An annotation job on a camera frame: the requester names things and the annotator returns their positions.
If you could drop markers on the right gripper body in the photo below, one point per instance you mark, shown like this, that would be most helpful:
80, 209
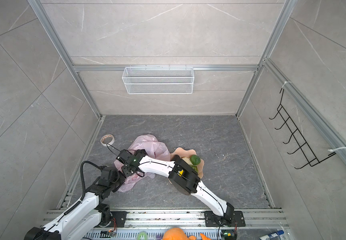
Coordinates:
126, 170

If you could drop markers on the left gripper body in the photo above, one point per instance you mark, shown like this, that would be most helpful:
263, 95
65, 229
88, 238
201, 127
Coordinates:
120, 174

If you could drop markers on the pink plastic bag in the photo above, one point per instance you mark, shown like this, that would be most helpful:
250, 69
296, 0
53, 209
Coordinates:
145, 145

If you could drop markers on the pink scalloped bowl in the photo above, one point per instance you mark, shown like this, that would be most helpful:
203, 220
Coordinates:
186, 155

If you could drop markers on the dark green fake avocado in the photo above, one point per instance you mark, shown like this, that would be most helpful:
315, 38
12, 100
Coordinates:
195, 160

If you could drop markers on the green fake fruit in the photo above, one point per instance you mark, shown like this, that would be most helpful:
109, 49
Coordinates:
195, 168

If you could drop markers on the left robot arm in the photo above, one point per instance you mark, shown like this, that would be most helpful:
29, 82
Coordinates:
86, 213

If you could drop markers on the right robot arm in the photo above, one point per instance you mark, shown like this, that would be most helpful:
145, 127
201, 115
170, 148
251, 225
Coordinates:
184, 178

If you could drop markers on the masking tape roll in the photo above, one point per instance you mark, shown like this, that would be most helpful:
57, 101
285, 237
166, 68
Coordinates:
107, 140

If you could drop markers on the green tape roll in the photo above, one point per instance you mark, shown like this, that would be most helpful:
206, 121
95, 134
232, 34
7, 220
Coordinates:
142, 236

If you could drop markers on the orange plush toy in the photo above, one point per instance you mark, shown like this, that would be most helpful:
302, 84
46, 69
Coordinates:
177, 234

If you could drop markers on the blue white tube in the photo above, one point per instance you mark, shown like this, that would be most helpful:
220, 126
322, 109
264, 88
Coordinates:
272, 235

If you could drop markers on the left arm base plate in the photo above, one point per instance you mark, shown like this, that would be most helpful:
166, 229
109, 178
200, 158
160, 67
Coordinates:
113, 219

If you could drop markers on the white wire mesh basket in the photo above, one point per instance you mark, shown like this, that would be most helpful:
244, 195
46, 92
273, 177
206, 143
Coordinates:
158, 80

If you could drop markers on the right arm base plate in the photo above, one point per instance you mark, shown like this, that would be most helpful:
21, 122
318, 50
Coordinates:
236, 219

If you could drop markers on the black wire hook rack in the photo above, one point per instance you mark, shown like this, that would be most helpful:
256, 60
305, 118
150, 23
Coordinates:
297, 137

